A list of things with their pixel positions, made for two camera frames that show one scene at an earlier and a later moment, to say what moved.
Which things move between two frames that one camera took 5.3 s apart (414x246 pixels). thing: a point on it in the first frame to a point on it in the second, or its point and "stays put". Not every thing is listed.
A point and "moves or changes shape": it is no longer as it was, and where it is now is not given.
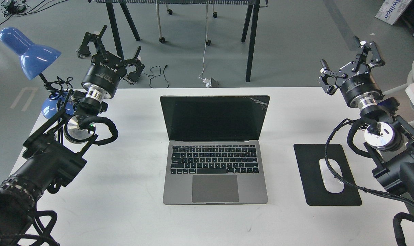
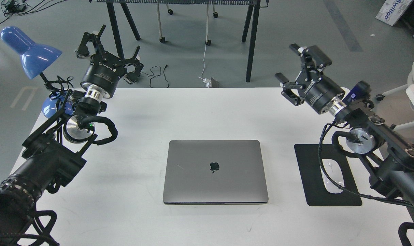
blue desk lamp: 32,57 stays put
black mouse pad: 308,156 stays put
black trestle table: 255,3 stays put
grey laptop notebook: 213,156 moves or changes shape
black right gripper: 356,84 to 320,92
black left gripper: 102,77 stays put
